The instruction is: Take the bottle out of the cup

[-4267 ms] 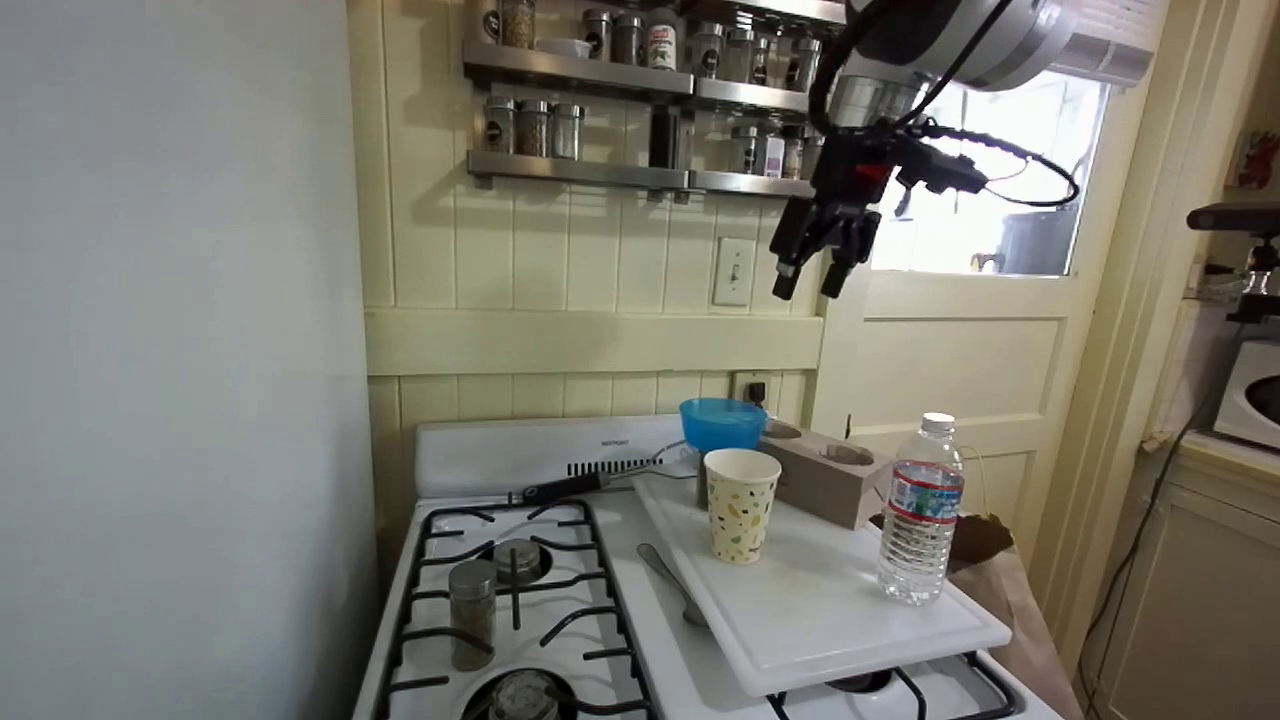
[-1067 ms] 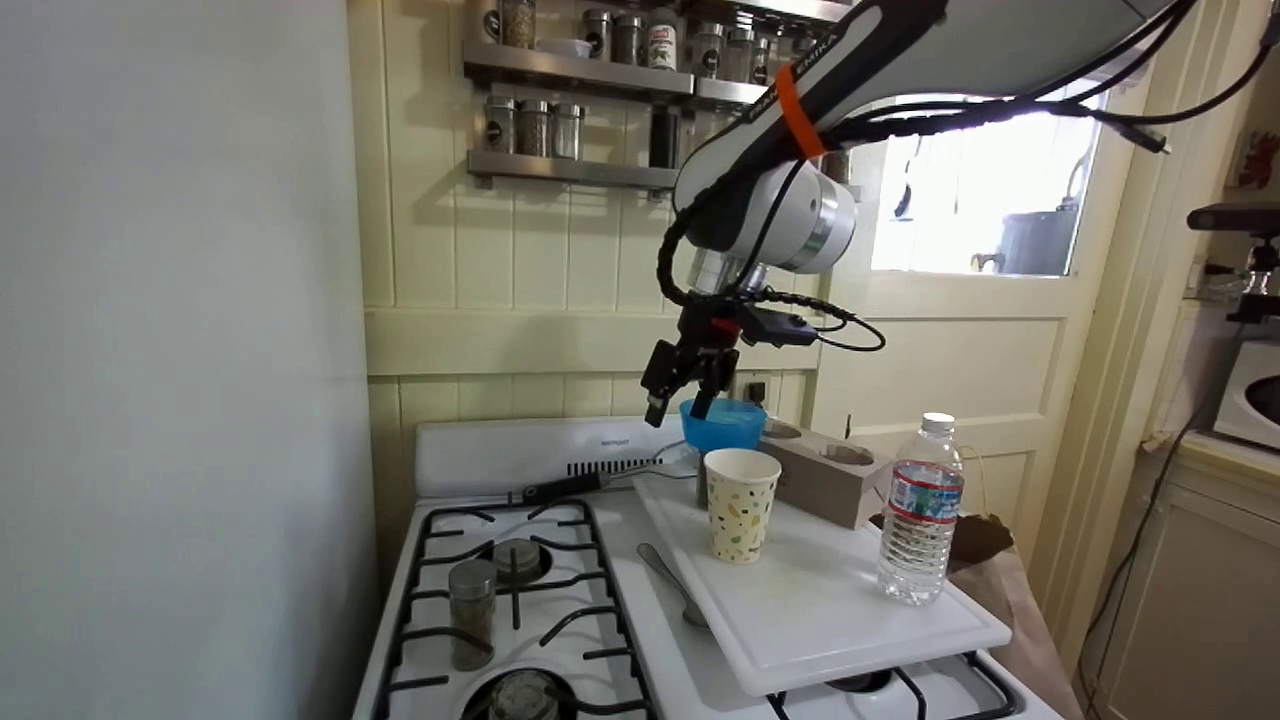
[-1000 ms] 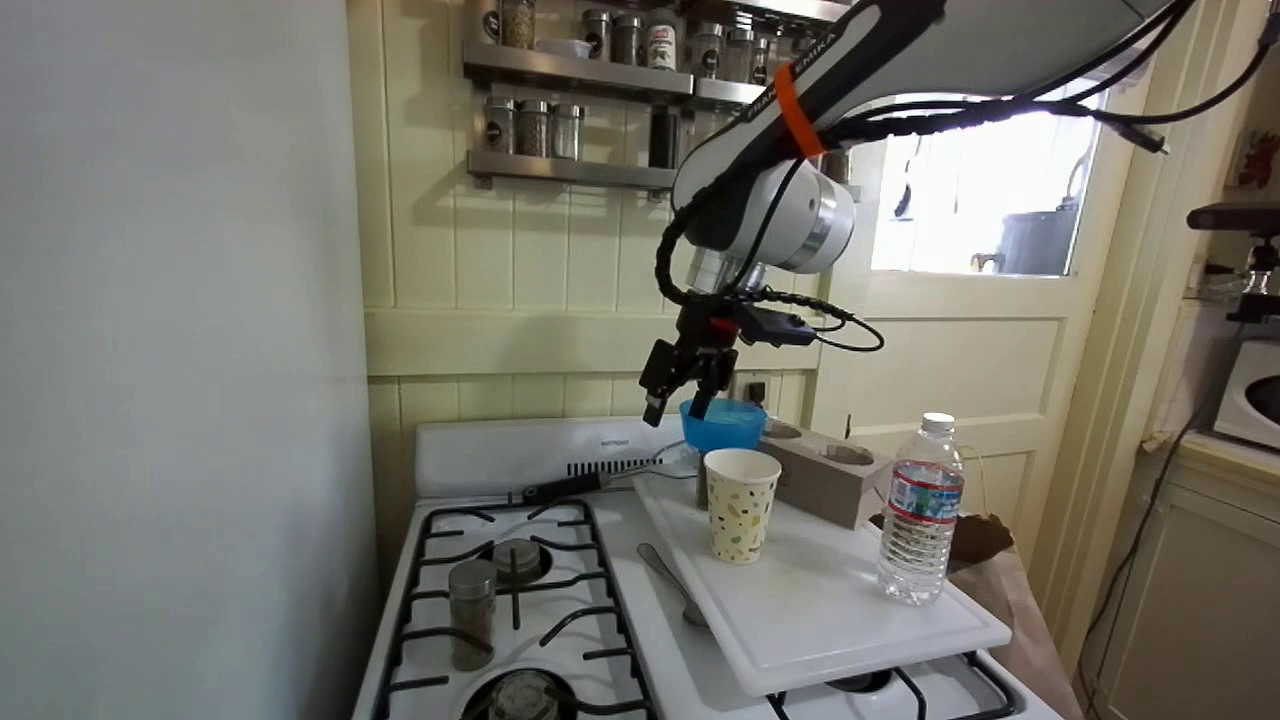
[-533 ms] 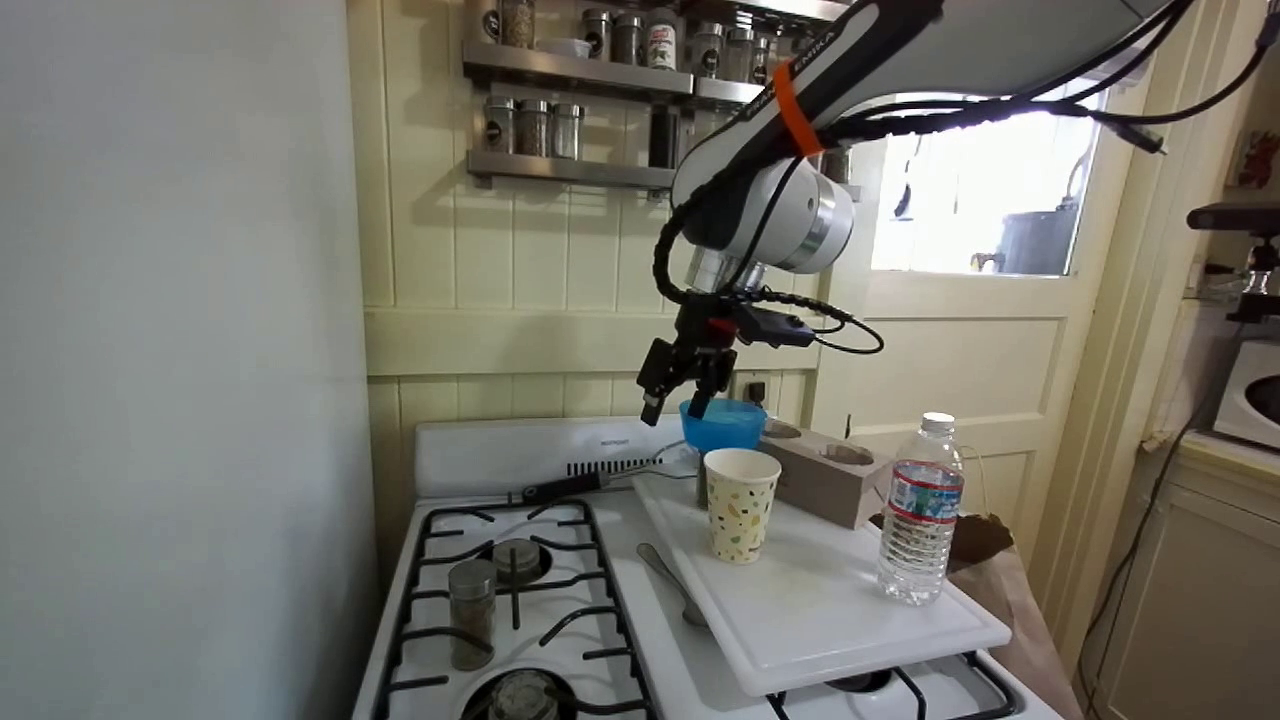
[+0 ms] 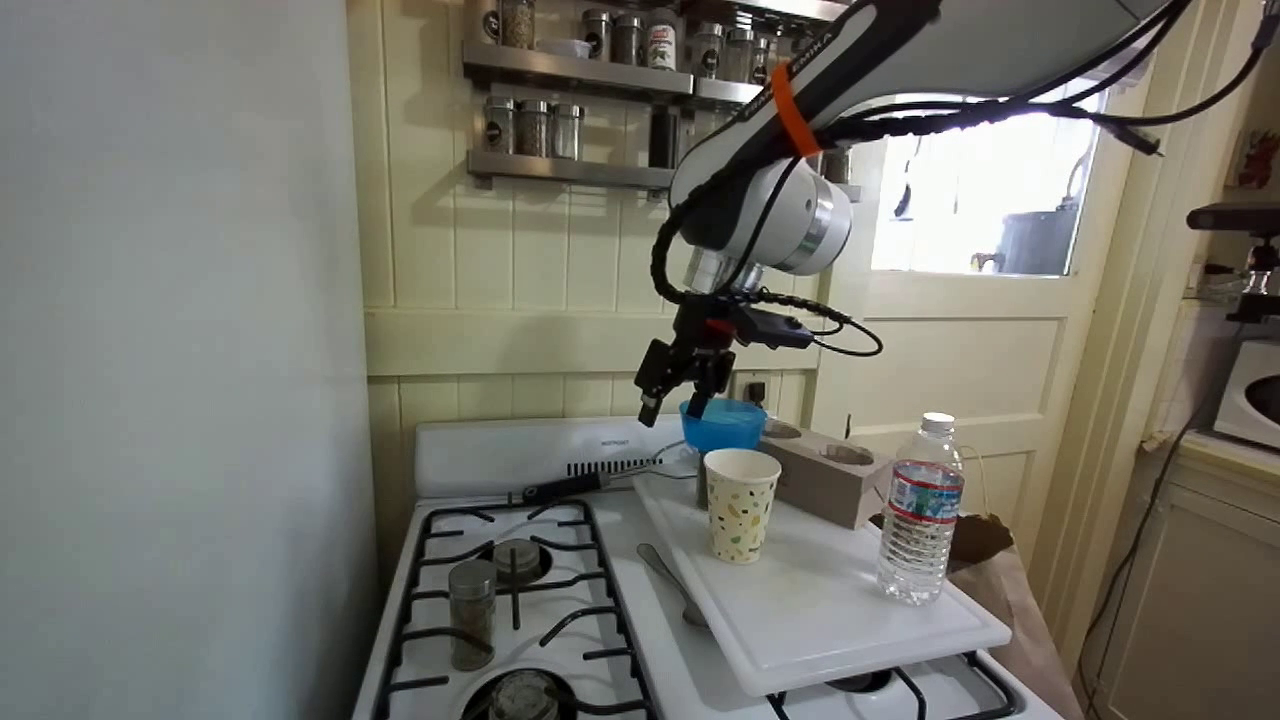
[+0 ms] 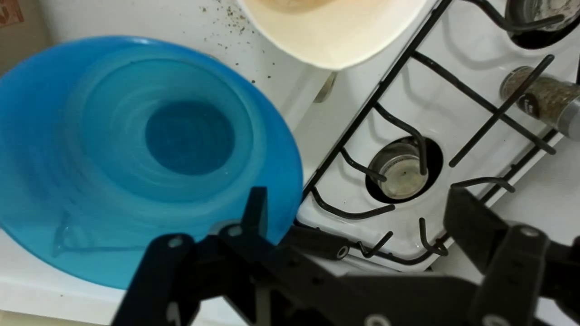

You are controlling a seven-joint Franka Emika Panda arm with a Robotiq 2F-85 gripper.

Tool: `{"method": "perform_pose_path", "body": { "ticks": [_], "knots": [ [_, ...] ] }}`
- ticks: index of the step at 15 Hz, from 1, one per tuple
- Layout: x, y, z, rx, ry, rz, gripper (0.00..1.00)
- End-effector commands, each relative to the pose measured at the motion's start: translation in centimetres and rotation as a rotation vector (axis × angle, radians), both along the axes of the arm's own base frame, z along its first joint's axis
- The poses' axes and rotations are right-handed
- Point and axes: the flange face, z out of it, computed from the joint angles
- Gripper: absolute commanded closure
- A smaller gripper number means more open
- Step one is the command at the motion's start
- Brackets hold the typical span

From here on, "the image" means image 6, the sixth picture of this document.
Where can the dotted white paper cup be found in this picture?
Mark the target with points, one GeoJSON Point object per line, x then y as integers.
{"type": "Point", "coordinates": [332, 37]}

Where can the black stove grate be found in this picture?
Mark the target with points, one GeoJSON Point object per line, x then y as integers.
{"type": "Point", "coordinates": [500, 113]}

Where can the blue translucent plastic cup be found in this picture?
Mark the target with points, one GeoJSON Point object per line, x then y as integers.
{"type": "Point", "coordinates": [120, 151]}

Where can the gas stove burner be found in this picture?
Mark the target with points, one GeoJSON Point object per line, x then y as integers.
{"type": "Point", "coordinates": [401, 173]}
{"type": "Point", "coordinates": [544, 19]}

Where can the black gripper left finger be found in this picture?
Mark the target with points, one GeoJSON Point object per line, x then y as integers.
{"type": "Point", "coordinates": [181, 278]}

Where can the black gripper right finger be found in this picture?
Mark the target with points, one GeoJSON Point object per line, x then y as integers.
{"type": "Point", "coordinates": [513, 266]}

